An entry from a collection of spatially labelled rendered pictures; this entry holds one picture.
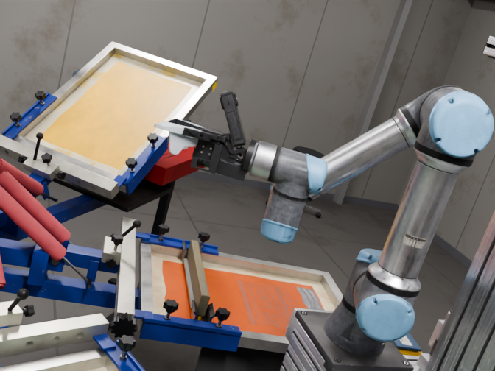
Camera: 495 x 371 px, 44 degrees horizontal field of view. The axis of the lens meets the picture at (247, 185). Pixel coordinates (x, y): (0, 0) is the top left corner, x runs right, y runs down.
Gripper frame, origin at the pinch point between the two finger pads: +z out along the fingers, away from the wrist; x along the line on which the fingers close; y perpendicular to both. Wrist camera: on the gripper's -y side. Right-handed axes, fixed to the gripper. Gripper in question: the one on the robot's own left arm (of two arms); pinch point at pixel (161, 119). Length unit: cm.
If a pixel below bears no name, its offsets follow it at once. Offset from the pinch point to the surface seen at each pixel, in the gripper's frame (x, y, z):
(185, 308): 66, 64, -12
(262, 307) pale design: 82, 62, -37
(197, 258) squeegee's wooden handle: 81, 51, -11
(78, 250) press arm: 65, 55, 27
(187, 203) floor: 430, 110, 32
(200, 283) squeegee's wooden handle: 64, 53, -15
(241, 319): 69, 63, -31
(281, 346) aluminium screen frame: 56, 63, -45
